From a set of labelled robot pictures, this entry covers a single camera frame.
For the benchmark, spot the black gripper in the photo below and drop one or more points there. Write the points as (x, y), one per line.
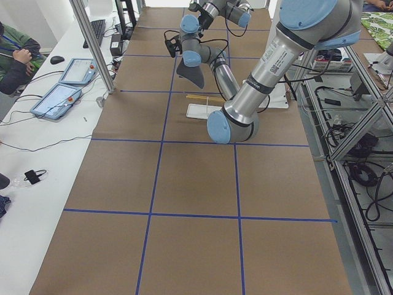
(192, 74)

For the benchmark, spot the grey blue towel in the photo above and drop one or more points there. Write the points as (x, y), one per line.
(192, 74)

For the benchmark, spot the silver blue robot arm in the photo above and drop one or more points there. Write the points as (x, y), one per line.
(238, 12)
(302, 26)

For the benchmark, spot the white wooden towel rack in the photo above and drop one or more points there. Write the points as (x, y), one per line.
(202, 110)

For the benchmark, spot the black power adapter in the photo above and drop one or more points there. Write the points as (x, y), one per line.
(116, 45)

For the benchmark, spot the black keyboard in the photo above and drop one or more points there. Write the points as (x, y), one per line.
(98, 27)

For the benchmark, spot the upper teach pendant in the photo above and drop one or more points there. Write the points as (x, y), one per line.
(80, 71)

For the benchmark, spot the teach pendant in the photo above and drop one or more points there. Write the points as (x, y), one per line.
(56, 102)
(80, 71)

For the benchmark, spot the black computer mouse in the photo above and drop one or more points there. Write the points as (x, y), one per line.
(56, 60)

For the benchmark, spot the lower teach pendant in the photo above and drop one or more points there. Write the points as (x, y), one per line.
(56, 102)

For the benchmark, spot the seated person green jacket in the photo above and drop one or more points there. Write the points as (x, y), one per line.
(20, 59)

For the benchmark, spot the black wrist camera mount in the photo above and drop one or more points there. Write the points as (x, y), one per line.
(194, 6)
(173, 46)

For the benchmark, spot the aluminium frame post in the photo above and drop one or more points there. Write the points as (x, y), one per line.
(87, 32)

